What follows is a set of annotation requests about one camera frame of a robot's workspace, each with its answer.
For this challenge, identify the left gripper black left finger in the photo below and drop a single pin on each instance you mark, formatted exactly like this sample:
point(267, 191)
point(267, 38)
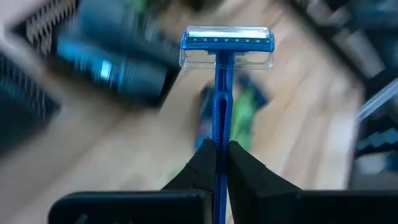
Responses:
point(174, 205)

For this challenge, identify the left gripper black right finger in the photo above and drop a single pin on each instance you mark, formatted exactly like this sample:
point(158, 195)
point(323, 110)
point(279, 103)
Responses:
point(264, 202)

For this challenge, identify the green travel bottle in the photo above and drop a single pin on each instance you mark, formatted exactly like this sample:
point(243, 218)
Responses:
point(244, 121)

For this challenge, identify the blue disposable razor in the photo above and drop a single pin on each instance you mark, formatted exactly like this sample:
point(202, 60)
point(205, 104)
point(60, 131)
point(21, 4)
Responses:
point(224, 93)

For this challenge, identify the grey deodorant stick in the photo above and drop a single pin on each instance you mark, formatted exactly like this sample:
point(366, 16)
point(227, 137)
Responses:
point(118, 74)

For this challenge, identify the dark blue toothpaste tube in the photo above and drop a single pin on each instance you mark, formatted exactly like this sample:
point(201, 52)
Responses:
point(205, 118)

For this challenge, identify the black plastic basket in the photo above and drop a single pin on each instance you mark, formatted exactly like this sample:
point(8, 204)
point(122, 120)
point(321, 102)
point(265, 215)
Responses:
point(46, 28)
point(21, 112)

